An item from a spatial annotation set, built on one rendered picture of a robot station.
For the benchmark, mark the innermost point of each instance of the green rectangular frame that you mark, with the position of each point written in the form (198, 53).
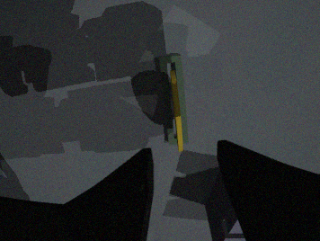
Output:
(172, 139)

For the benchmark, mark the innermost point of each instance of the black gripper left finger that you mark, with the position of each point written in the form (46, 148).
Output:
(116, 209)

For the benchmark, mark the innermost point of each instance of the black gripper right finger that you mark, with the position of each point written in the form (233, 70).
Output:
(272, 201)

